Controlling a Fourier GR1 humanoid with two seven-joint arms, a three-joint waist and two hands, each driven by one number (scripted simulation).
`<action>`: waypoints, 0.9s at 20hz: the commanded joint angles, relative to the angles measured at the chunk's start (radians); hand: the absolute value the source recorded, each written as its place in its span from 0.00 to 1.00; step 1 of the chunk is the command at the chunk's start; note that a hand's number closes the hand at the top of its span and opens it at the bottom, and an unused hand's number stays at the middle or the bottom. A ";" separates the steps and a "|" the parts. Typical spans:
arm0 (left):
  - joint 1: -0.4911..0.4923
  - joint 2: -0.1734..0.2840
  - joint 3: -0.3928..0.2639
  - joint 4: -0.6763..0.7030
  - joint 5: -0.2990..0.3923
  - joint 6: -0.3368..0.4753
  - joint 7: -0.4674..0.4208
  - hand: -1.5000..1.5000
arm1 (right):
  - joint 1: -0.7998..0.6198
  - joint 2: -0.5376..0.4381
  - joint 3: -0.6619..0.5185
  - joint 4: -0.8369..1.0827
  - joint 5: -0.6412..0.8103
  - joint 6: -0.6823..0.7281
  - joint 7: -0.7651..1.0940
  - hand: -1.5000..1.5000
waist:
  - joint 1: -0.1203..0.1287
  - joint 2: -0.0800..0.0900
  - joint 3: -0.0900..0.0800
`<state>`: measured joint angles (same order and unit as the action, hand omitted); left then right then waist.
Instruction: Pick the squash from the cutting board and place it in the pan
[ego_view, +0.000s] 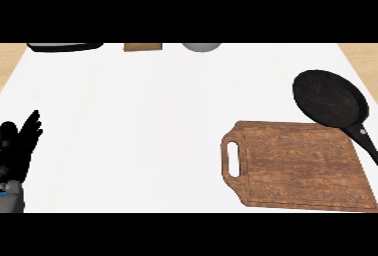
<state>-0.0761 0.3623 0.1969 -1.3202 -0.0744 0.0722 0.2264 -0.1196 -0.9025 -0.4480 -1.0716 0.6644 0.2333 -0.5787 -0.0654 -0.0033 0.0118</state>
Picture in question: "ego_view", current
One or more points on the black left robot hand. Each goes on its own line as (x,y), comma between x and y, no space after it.
(17,146)

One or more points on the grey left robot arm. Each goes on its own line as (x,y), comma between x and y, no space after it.
(11,198)

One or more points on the brown wooden cutting board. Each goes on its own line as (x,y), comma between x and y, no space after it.
(300,166)

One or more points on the black frying pan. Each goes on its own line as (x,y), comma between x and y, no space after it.
(330,100)

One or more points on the black flat appliance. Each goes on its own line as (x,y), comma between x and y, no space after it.
(64,46)

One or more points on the brown wooden block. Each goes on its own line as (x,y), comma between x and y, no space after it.
(142,46)

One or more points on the grey round object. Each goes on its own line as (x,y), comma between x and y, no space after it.
(201,46)

